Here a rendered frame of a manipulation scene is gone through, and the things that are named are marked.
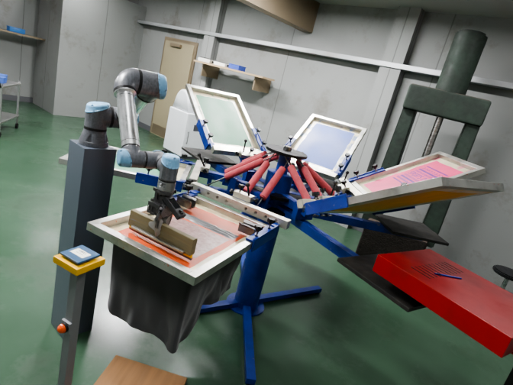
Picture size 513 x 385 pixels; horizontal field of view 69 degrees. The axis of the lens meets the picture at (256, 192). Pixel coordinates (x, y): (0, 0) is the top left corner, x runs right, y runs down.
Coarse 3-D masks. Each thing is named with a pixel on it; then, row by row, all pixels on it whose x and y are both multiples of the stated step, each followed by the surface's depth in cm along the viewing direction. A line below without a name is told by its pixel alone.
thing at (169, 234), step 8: (136, 216) 167; (144, 216) 165; (128, 224) 170; (136, 224) 168; (144, 224) 166; (152, 232) 164; (160, 232) 162; (168, 232) 160; (176, 232) 158; (184, 232) 159; (168, 240) 161; (176, 240) 159; (184, 240) 157; (192, 240) 155; (184, 248) 158; (192, 248) 156
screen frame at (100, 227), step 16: (144, 208) 192; (208, 208) 224; (224, 208) 222; (96, 224) 163; (112, 224) 172; (112, 240) 158; (128, 240) 156; (144, 256) 151; (160, 256) 150; (224, 256) 164; (176, 272) 145; (192, 272) 145; (208, 272) 150
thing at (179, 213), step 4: (168, 196) 158; (172, 196) 160; (164, 200) 158; (168, 200) 157; (172, 200) 159; (168, 204) 157; (172, 204) 157; (176, 204) 159; (172, 208) 157; (176, 208) 158; (180, 208) 159; (172, 212) 157; (176, 212) 156; (180, 212) 157; (184, 212) 159; (176, 216) 156; (180, 216) 156; (184, 216) 158
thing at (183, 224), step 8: (200, 216) 209; (208, 216) 212; (216, 216) 215; (176, 224) 192; (184, 224) 194; (192, 224) 197; (120, 232) 168; (128, 232) 170; (136, 232) 172; (136, 240) 165; (144, 240) 167; (152, 248) 162
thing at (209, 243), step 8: (216, 224) 205; (224, 224) 208; (232, 224) 210; (192, 232) 187; (200, 232) 189; (208, 232) 192; (232, 232) 199; (240, 232) 202; (200, 240) 181; (208, 240) 183; (216, 240) 185; (224, 240) 188; (232, 240) 190; (160, 248) 163; (200, 248) 172; (208, 248) 175; (216, 248) 177; (224, 248) 179; (168, 256) 159; (176, 256) 160; (192, 256) 164; (200, 256) 166; (208, 256) 168; (184, 264) 155; (192, 264) 157
